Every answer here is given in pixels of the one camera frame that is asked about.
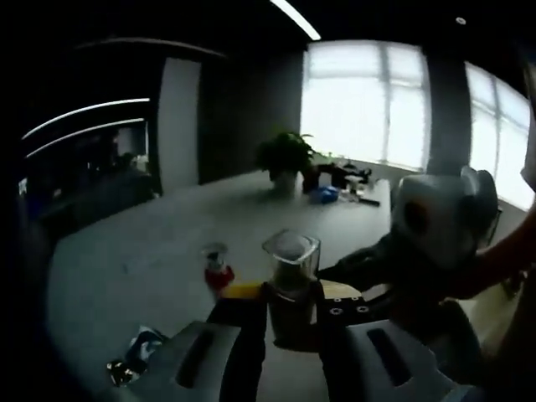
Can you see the silver blue skincare sachet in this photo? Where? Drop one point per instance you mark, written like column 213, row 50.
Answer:
column 144, row 347

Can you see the dark tabletop items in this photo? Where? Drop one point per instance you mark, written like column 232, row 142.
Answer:
column 347, row 171

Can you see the large red-collared skincare bottle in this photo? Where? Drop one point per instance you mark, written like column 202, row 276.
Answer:
column 218, row 276

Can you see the dark red plant pot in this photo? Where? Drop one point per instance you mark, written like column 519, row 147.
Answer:
column 312, row 180

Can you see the small white skincare pump bottle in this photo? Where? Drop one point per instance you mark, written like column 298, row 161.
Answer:
column 291, row 268

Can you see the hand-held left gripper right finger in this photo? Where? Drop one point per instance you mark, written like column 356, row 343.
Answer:
column 360, row 364

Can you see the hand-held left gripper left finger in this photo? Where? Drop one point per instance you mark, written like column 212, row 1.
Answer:
column 247, row 356

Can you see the blue tabletop item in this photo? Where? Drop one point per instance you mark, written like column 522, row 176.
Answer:
column 324, row 194

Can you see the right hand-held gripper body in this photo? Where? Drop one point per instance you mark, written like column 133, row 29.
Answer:
column 444, row 218

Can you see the black stick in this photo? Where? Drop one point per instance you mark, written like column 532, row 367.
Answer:
column 367, row 202

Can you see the gold skincare sachet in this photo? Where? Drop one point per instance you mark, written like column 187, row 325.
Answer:
column 121, row 372

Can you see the green plant in white pot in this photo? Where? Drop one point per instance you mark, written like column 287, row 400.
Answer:
column 285, row 151

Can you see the bright window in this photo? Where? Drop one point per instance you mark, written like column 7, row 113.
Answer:
column 356, row 104

